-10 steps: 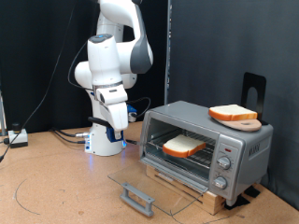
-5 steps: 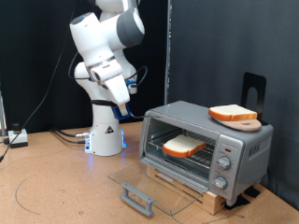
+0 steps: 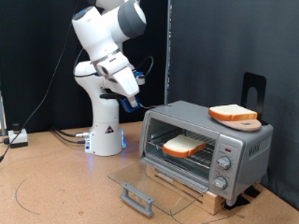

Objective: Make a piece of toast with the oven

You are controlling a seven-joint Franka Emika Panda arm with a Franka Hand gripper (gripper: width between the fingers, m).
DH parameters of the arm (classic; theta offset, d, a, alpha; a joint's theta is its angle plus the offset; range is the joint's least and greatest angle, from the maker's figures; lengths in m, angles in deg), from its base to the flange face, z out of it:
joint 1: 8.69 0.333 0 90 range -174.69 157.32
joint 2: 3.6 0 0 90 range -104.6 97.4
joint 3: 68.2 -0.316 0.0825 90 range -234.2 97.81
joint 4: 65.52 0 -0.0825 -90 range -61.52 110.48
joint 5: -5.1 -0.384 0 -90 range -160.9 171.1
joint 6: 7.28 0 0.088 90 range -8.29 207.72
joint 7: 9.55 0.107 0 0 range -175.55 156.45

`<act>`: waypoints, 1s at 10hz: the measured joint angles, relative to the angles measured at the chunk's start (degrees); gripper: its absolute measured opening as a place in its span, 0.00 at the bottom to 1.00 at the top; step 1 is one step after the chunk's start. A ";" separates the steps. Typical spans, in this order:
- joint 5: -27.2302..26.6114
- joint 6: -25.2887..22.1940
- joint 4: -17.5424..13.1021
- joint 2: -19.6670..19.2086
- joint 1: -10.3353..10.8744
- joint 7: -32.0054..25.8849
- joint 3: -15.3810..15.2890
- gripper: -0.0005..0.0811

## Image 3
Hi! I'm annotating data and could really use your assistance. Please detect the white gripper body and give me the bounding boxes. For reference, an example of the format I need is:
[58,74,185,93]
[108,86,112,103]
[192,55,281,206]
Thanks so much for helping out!
[106,65,140,101]

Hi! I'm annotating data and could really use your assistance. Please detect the slotted wooden block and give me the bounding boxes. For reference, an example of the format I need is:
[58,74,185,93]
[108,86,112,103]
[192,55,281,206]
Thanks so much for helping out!
[145,164,227,216]

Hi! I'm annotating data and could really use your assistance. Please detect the metal stand rod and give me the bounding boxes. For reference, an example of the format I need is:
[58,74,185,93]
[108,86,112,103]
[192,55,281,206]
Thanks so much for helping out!
[0,90,7,136]

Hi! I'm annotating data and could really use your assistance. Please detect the silver toaster oven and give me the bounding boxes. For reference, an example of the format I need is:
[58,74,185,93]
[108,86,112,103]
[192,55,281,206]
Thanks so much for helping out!
[138,100,275,207]

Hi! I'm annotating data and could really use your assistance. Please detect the silver oven knob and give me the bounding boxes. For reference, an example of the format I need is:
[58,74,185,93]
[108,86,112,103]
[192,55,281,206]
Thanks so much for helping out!
[217,155,233,171]
[212,175,228,190]

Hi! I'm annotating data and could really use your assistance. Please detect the black backdrop curtain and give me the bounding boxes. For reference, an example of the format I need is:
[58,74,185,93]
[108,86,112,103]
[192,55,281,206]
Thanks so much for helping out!
[0,0,171,134]

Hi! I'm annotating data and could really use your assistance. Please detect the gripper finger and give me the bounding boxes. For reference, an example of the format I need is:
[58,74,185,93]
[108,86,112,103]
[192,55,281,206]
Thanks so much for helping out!
[129,96,140,109]

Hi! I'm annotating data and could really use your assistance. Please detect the black metal bookend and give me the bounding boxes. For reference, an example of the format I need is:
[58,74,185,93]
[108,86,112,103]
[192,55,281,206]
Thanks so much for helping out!
[241,72,269,126]

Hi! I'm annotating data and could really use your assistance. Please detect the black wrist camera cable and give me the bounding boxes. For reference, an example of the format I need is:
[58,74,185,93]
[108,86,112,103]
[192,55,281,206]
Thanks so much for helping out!
[72,48,155,78]

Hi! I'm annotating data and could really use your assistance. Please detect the dark grey backdrop curtain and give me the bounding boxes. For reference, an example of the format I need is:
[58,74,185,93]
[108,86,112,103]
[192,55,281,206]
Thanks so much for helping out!
[169,0,299,213]

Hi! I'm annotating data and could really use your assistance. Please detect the black base cable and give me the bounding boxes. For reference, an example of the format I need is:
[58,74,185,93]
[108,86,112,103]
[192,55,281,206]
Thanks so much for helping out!
[50,126,92,140]
[53,131,88,146]

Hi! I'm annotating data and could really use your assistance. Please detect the emergency stop button box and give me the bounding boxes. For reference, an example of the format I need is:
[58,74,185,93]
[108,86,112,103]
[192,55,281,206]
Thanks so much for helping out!
[7,122,29,148]

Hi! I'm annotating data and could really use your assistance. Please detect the round wooden board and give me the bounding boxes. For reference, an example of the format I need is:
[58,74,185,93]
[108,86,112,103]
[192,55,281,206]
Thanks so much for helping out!
[218,119,263,133]

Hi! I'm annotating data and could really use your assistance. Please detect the white bread slice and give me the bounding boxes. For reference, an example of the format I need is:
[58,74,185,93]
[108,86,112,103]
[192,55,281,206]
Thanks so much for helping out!
[162,133,207,159]
[207,104,259,122]

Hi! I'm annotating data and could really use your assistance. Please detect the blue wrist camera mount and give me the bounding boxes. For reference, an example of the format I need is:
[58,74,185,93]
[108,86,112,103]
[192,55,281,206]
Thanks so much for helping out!
[133,70,147,86]

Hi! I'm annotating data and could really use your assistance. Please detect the black foam pad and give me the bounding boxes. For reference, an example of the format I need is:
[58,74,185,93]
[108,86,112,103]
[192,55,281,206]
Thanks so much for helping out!
[243,185,261,199]
[223,194,251,211]

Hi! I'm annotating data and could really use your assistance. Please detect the tall aluminium frame post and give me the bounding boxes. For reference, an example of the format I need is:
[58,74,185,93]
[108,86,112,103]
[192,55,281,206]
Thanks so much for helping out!
[164,0,173,105]

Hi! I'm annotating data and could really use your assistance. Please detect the wire oven rack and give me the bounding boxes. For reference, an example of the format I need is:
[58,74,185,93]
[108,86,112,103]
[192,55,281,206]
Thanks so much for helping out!
[146,129,218,169]

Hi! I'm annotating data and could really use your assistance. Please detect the long black hanging cable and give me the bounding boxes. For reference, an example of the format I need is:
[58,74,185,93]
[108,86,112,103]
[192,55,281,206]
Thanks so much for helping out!
[0,6,78,162]

